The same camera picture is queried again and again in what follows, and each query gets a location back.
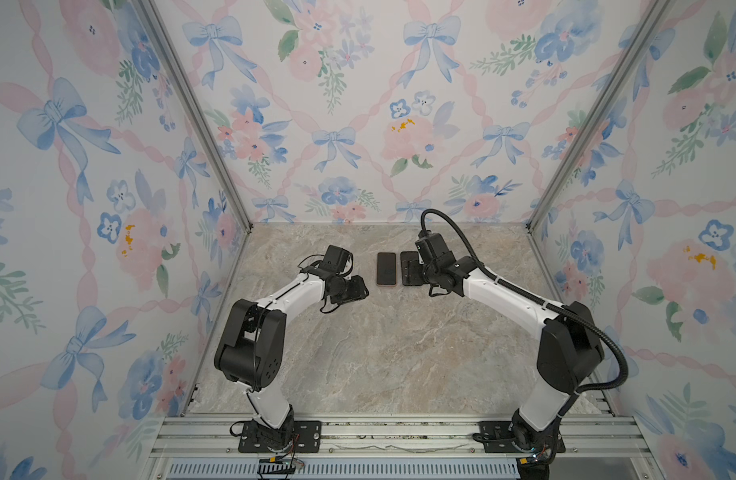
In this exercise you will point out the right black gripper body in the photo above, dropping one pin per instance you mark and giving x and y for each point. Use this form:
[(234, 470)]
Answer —
[(429, 275)]

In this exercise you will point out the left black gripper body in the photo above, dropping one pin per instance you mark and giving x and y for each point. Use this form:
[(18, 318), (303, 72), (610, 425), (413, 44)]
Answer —
[(343, 291)]

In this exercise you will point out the black phone case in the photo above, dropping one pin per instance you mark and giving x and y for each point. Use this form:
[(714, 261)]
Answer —
[(411, 269)]

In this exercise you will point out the pink phone case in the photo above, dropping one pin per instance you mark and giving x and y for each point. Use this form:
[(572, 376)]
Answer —
[(386, 269)]

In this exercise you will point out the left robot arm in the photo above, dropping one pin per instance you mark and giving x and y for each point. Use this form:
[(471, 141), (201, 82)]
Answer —
[(251, 347)]

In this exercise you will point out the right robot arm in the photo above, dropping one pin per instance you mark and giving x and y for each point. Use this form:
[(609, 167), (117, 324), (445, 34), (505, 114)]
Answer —
[(568, 350)]

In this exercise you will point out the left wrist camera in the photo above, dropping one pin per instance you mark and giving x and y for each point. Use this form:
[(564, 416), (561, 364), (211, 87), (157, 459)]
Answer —
[(336, 261)]

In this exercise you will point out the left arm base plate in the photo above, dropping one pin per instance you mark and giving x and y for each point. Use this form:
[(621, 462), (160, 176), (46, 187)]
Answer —
[(293, 436)]

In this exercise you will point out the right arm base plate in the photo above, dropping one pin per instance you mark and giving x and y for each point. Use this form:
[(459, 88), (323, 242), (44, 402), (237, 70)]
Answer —
[(504, 436)]

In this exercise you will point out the aluminium rail frame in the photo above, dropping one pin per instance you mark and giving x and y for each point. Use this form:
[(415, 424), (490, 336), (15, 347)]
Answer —
[(209, 441)]

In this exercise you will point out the left aluminium corner post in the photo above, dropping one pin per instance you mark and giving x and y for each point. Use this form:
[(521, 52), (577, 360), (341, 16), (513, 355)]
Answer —
[(163, 45)]

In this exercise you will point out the aluminium corner post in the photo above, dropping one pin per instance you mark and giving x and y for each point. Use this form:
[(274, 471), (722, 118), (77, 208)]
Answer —
[(163, 45), (642, 36)]

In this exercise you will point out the right aluminium corner post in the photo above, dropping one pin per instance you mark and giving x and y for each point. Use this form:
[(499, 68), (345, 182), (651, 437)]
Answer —
[(642, 36)]

